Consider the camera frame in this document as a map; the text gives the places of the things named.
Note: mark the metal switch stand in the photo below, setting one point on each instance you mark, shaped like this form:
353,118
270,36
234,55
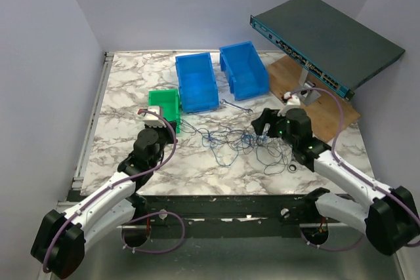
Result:
305,89

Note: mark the small silver open wrench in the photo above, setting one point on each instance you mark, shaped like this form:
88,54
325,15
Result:
245,110

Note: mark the right blue plastic bin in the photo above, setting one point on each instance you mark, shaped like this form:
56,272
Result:
244,70

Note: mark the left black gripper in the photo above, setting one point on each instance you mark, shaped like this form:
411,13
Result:
167,130

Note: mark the wooden board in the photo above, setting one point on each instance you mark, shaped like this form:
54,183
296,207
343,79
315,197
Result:
322,105

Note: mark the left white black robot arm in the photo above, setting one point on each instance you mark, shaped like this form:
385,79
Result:
63,238

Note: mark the green plastic bin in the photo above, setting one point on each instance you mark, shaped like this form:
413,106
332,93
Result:
169,100

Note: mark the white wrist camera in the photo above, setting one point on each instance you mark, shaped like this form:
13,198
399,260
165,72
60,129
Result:
292,101
151,116

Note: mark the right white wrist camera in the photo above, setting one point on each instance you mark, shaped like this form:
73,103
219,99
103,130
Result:
292,101

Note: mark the left blue plastic bin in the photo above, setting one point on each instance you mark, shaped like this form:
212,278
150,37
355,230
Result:
197,84

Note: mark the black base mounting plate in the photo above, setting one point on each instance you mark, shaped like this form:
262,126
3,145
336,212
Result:
220,216

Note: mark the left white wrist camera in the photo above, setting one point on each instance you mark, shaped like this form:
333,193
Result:
151,116

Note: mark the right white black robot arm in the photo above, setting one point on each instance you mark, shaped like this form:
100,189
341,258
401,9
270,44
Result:
387,216

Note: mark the large silver combination wrench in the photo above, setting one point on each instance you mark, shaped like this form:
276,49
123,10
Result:
292,167

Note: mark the dark network switch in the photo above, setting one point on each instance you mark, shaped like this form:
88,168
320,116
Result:
335,48

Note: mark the blue plastic bin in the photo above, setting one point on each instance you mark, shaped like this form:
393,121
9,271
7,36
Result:
244,70
197,84

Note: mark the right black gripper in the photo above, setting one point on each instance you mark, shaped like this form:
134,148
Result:
268,116

